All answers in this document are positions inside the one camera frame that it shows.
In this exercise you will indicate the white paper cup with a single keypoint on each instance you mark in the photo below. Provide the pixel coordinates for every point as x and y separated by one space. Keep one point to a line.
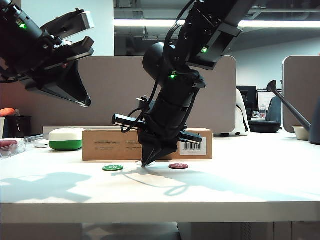
2 127

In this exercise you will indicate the small white rounded case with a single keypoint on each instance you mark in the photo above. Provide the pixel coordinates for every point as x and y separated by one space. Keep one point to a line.
41 144

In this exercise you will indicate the black pen holder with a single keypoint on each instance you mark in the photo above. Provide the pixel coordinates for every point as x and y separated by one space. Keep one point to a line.
22 126

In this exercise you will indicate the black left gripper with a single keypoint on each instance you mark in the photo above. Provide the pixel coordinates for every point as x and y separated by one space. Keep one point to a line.
57 62

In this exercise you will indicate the black computer monitor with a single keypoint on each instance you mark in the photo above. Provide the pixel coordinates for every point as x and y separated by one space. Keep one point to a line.
251 93
263 100

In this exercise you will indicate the small white paper bowl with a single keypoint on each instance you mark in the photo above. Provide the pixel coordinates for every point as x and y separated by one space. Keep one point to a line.
300 133

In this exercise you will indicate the white and green lidded container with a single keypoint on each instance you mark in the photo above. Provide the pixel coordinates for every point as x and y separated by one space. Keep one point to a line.
65 140

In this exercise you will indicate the orange red object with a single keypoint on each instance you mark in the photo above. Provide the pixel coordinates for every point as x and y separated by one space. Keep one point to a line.
7 112

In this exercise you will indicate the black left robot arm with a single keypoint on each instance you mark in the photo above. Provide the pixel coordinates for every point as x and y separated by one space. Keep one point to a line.
15 37

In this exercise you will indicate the red poker chip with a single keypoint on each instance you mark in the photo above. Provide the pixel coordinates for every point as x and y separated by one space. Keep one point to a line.
178 166

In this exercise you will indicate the small drink bottle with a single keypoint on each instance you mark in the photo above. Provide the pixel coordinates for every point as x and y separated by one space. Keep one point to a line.
263 111

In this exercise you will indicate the black oval zip case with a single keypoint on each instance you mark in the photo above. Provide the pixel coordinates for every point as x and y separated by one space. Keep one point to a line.
263 127

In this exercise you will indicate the dark grey watering can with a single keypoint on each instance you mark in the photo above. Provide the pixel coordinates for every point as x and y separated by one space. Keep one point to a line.
315 130

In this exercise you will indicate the brown cardboard box with barcode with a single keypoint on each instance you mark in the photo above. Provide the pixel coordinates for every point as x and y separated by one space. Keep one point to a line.
107 147

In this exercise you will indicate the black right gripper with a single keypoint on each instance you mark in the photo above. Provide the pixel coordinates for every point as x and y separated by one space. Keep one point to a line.
167 125

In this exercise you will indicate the green poker chip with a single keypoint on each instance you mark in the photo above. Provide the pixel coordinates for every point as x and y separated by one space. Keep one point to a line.
113 168

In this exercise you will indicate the narrow grey-brown desk partition panel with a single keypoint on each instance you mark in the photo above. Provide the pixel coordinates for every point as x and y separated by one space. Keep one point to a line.
300 87

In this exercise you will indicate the clear plastic chip case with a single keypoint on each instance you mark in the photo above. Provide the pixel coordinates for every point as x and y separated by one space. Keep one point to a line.
12 147

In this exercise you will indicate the long ceiling light strip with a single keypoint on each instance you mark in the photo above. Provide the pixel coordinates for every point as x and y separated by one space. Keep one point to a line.
137 23

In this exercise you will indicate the wide grey-brown desk partition panel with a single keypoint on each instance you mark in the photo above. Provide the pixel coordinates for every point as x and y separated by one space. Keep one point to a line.
112 87

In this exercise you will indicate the white plush with black stripe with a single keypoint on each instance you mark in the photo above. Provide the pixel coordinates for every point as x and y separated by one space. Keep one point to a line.
240 120

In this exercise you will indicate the blue grey office chair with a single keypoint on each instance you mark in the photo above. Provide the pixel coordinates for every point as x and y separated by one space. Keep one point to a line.
273 110

